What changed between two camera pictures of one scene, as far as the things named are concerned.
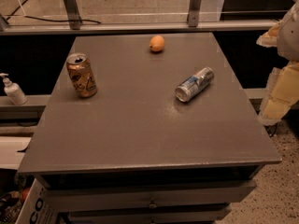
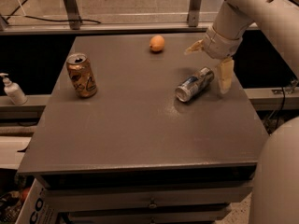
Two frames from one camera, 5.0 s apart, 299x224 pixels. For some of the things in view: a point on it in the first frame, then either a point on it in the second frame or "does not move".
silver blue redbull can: [194, 83] does not move
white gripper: [290, 36] to [221, 46]
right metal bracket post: [192, 16] does not move
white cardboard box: [36, 207] does not move
